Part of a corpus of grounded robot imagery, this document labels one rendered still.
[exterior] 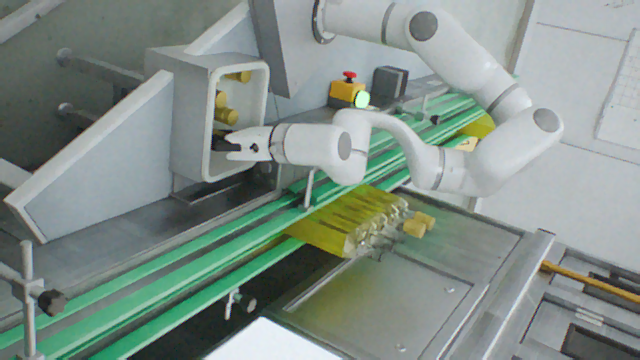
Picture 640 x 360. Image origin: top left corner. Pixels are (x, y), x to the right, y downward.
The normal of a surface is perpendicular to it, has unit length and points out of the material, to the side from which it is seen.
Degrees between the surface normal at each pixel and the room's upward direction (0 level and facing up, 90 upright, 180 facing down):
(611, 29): 90
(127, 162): 0
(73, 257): 90
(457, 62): 87
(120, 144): 0
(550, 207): 90
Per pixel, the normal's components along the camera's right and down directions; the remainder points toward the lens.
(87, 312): 0.16, -0.91
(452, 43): -0.35, 0.01
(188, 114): -0.51, 0.26
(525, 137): 0.19, -0.33
